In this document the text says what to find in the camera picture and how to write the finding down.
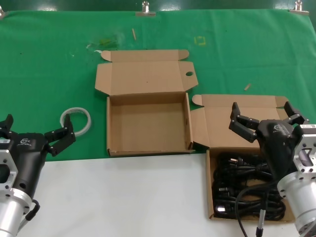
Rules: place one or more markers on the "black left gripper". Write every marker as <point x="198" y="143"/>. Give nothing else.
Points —
<point x="27" y="158"/>

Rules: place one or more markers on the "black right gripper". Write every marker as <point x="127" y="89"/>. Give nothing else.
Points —
<point x="276" y="145"/>

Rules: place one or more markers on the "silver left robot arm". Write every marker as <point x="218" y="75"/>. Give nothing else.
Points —
<point x="10" y="217"/>

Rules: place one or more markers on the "cardboard box with round hole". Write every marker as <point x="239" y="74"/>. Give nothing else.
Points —
<point x="148" y="74"/>

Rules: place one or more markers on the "short wooden stick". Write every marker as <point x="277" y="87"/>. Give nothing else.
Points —
<point x="247" y="87"/>

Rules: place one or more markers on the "clear tape roll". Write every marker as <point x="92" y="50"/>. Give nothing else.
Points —
<point x="88" y="118"/>

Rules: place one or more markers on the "green table cloth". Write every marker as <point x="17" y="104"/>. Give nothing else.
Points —
<point x="49" y="61"/>

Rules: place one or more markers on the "clear plastic wrapper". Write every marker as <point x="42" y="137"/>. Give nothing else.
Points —
<point x="106" y="42"/>

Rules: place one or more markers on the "metal cloth clip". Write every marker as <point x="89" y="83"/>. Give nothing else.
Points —
<point x="299" y="11"/>
<point x="145" y="13"/>

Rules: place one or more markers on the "long wooden stick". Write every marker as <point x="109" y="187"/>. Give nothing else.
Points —
<point x="134" y="34"/>

